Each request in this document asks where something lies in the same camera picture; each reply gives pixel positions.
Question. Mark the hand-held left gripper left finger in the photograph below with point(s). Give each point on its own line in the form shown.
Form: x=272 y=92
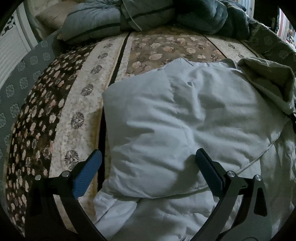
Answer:
x=87 y=172

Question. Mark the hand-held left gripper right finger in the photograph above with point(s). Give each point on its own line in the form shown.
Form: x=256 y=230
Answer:
x=208 y=172

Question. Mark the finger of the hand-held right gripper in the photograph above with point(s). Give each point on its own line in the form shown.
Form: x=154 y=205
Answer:
x=294 y=121

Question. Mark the light blue puffer jacket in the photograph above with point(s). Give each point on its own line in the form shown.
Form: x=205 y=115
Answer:
x=185 y=129

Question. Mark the dark brown floral blanket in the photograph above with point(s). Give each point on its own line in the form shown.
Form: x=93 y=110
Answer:
x=39 y=111

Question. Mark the grey medallion bed sheet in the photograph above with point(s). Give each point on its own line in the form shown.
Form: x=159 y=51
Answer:
x=20 y=81

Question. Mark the beige rose-print bed cover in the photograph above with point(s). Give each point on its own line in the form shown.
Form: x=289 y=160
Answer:
x=161 y=48

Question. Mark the dark blue quilt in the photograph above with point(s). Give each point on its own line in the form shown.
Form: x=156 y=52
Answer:
x=208 y=16

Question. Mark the white wardrobe sliding door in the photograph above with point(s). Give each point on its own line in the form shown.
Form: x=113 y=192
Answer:
x=13 y=48

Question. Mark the grey-blue folded quilt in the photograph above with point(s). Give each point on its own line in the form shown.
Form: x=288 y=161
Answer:
x=104 y=18

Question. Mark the beige pillow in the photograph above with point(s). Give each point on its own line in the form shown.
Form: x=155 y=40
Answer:
x=52 y=18

